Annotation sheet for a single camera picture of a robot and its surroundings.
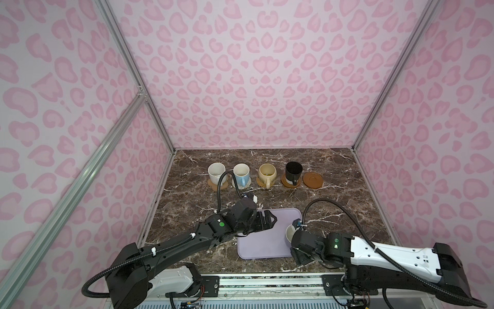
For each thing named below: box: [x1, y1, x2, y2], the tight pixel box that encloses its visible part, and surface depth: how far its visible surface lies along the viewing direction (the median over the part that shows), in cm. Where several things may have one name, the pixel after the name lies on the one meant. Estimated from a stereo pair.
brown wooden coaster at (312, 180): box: [302, 171, 324, 189], surface depth 107 cm
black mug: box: [285, 160, 303, 187], surface depth 100 cm
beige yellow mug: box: [258, 162, 278, 190], surface depth 100 cm
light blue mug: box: [232, 162, 251, 187], surface depth 100 cm
